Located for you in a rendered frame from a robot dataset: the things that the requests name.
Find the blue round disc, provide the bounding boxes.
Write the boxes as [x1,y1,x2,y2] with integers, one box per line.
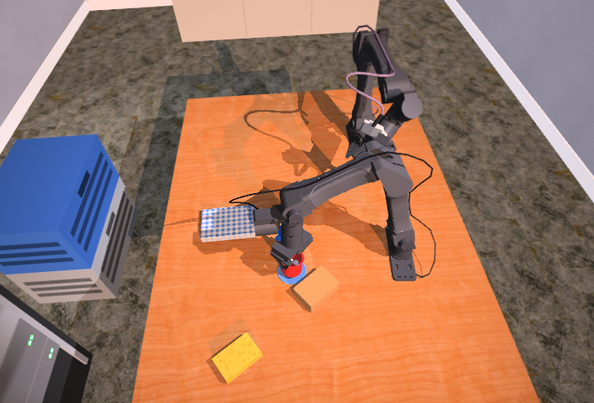
[277,263,307,285]

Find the yellow sponge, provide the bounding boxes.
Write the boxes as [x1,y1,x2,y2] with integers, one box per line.
[212,332,263,383]

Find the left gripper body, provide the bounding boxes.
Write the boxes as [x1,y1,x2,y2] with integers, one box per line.
[271,225,313,262]

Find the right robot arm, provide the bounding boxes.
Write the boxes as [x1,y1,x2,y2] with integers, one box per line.
[346,29,423,141]

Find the red cup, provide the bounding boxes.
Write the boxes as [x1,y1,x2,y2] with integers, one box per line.
[282,253,304,278]

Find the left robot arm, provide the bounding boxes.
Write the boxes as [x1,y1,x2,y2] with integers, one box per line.
[253,140,417,281]

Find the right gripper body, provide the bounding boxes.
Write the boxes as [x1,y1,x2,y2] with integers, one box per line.
[358,115,400,151]

